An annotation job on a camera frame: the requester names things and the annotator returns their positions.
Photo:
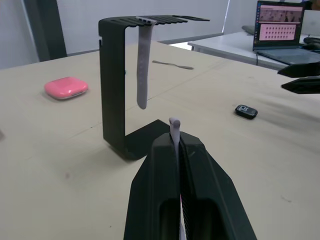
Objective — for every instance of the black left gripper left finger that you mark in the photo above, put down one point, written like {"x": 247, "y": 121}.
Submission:
{"x": 150, "y": 175}

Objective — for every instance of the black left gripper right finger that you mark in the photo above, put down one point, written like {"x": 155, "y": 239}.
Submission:
{"x": 207, "y": 185}

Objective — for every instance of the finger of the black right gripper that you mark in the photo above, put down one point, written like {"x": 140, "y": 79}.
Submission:
{"x": 302, "y": 68}
{"x": 303, "y": 86}

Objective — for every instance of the black watch body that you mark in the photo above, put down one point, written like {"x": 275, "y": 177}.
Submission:
{"x": 246, "y": 111}

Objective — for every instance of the black object beside laptop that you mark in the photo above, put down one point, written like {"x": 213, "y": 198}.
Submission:
{"x": 312, "y": 42}

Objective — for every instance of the open laptop with pink screen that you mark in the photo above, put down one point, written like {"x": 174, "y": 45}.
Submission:
{"x": 280, "y": 30}

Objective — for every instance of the white monitor back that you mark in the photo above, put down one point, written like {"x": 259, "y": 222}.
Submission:
{"x": 311, "y": 22}

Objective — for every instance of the dark grey pouch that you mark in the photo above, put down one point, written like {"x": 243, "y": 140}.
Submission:
{"x": 248, "y": 29}

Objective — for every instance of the white background desk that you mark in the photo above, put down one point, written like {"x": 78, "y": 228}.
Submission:
{"x": 225, "y": 47}

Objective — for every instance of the pink rounded case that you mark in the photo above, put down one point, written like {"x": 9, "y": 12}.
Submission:
{"x": 65, "y": 88}

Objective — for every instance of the dark vertical pillar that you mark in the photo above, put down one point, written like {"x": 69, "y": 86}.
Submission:
{"x": 46, "y": 27}

